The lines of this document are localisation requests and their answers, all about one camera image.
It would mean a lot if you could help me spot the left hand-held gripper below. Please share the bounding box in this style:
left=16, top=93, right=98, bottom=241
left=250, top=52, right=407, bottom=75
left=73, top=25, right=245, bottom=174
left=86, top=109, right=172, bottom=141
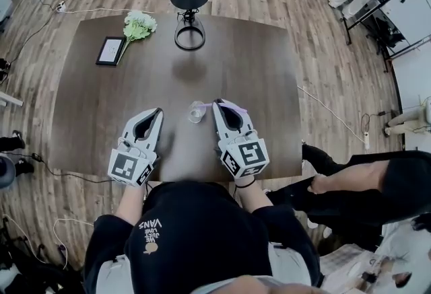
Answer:
left=107, top=107, right=165, bottom=188

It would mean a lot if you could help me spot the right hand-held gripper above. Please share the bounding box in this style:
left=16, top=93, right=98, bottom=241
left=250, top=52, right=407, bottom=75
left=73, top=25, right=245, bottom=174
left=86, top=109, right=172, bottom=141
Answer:
left=211, top=98, right=271, bottom=180

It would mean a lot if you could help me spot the purple straw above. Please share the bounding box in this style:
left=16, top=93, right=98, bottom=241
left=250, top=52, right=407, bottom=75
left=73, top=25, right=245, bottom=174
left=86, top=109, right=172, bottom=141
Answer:
left=197, top=101, right=250, bottom=114

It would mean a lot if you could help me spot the clear drinking glass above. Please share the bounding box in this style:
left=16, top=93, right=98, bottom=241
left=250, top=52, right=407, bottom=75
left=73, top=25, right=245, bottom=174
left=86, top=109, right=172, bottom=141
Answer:
left=187, top=100, right=207, bottom=124

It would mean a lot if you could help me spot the person's right forearm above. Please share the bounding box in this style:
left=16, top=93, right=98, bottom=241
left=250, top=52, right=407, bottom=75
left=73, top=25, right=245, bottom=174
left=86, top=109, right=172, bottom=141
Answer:
left=235, top=176, right=274, bottom=213

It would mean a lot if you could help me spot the person's left forearm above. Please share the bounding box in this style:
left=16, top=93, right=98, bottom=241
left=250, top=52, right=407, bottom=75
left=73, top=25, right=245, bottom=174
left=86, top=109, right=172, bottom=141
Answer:
left=116, top=183, right=147, bottom=228

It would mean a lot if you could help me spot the black tablet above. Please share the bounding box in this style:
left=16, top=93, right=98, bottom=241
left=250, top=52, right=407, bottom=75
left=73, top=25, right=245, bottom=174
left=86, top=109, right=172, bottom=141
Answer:
left=95, top=36, right=127, bottom=67

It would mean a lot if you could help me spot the white artificial flower bouquet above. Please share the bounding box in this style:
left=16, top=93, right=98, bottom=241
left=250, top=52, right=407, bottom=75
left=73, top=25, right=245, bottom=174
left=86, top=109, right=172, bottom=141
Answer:
left=119, top=9, right=158, bottom=60

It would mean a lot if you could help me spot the person's black shirt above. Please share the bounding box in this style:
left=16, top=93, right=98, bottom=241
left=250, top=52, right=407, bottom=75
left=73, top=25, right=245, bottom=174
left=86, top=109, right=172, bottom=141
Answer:
left=84, top=181, right=321, bottom=294

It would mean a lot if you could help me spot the white desk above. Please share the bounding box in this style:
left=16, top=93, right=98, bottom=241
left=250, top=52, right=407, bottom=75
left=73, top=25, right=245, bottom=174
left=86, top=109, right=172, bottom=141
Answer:
left=0, top=90, right=24, bottom=108

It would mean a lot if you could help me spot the grey round chair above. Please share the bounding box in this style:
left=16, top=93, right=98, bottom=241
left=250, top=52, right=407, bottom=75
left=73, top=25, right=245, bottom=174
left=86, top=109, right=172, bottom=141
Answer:
left=0, top=155, right=16, bottom=190

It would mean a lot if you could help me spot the patterned cloth covered table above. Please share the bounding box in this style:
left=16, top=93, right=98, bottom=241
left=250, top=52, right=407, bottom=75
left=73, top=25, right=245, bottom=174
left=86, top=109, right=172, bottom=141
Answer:
left=319, top=241, right=431, bottom=294

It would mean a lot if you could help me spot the black chair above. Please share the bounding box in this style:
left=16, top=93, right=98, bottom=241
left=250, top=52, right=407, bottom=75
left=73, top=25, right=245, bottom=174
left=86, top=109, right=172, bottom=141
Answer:
left=0, top=215, right=86, bottom=294

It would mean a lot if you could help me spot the whiteboard on black stand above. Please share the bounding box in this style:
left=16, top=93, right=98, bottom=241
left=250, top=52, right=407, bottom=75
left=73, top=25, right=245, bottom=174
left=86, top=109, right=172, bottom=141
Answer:
left=342, top=0, right=431, bottom=59

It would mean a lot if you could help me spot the black floor cable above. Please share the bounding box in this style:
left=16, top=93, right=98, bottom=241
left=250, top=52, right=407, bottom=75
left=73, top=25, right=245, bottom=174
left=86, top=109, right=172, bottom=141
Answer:
left=31, top=152, right=116, bottom=184

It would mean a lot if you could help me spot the long white cable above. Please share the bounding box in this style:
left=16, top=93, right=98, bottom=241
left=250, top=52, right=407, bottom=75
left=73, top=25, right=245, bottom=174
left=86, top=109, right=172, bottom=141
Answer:
left=296, top=85, right=368, bottom=145

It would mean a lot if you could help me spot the looped white cable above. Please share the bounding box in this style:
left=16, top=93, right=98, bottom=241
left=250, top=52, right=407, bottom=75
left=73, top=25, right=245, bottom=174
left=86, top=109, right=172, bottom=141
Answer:
left=53, top=217, right=96, bottom=270

